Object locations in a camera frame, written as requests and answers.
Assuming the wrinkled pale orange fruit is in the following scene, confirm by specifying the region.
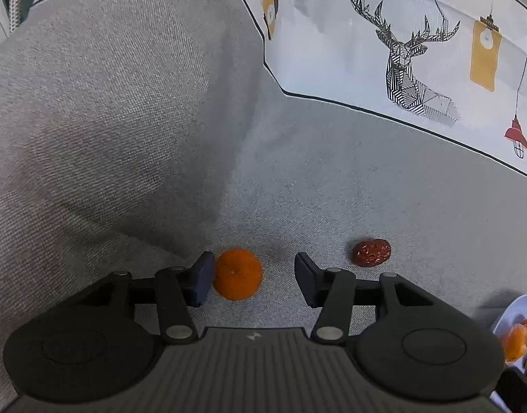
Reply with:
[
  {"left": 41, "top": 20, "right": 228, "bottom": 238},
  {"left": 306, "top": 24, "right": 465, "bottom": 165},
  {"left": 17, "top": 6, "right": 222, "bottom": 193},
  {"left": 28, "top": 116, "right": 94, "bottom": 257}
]
[{"left": 502, "top": 324, "right": 527, "bottom": 363}]

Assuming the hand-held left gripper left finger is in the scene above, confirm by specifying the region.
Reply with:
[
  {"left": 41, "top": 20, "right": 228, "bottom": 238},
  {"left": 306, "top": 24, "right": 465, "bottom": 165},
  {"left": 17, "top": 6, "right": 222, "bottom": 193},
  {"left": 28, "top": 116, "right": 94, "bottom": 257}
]
[{"left": 74, "top": 251, "right": 216, "bottom": 346}]

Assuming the light blue plate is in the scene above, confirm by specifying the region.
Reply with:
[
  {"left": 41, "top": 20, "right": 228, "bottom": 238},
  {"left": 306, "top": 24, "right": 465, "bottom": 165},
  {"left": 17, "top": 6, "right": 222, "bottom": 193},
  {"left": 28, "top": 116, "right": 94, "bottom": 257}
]
[{"left": 491, "top": 293, "right": 527, "bottom": 375}]

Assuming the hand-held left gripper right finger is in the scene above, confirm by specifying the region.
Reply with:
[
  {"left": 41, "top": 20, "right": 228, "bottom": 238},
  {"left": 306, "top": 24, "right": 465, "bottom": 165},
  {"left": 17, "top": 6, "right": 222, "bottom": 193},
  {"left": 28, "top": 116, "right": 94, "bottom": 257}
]
[{"left": 294, "top": 253, "right": 437, "bottom": 346}]

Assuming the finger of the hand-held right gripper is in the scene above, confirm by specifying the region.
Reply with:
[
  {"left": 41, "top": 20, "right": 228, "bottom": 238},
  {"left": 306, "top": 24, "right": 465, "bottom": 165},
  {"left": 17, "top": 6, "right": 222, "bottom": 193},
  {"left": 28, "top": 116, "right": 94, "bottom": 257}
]
[{"left": 500, "top": 367, "right": 527, "bottom": 411}]

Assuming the dried red date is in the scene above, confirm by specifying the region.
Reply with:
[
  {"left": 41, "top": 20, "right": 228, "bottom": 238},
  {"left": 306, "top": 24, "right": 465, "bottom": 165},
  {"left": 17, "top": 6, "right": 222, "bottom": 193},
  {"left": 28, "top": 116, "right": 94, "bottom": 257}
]
[{"left": 353, "top": 239, "right": 392, "bottom": 268}]

